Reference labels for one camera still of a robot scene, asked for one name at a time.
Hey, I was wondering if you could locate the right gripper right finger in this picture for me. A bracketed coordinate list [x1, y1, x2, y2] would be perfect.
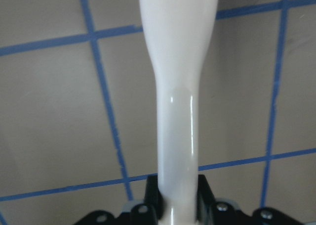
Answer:
[197, 175, 302, 225]

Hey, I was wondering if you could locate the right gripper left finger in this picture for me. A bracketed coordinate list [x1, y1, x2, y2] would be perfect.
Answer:
[75, 176, 163, 225]

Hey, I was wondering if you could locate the white hand brush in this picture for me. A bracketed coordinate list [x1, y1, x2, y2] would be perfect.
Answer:
[139, 0, 218, 225]

